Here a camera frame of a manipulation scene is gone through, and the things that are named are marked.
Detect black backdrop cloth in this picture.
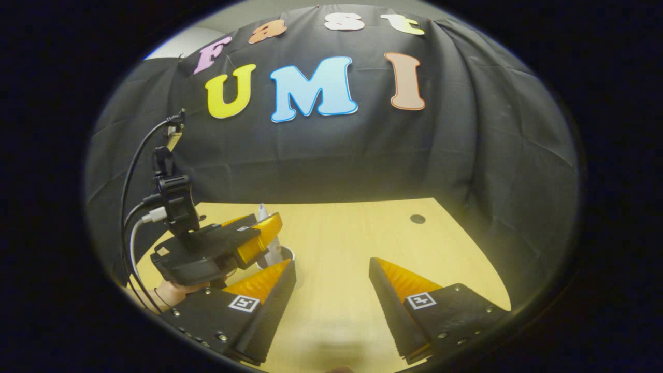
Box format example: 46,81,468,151
85,4,581,311

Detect black cable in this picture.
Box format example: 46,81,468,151
120,117,184,311

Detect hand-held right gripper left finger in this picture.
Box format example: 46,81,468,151
158,259,297,366

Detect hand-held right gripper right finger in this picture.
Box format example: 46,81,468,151
369,257,511,363

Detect wooden desktop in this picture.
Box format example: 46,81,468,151
127,197,512,373

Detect white cable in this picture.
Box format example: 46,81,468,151
129,207,167,306

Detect white toothpaste tube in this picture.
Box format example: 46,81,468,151
257,204,284,268

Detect white cup with wooden handle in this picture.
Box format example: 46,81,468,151
256,246,296,271

